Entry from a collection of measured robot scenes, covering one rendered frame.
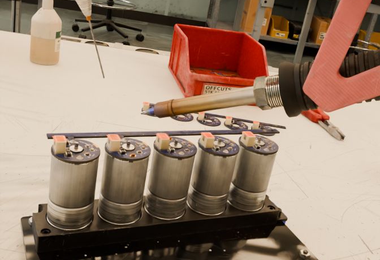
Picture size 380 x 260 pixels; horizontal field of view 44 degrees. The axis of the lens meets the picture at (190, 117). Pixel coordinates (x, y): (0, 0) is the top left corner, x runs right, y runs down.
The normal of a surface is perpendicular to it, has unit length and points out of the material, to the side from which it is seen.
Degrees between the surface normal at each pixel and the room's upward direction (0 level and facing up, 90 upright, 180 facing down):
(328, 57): 98
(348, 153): 0
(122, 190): 90
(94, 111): 0
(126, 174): 90
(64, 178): 90
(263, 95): 90
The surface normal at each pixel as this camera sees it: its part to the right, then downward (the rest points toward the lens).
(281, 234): 0.17, -0.91
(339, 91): -0.45, 0.40
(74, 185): 0.27, 0.40
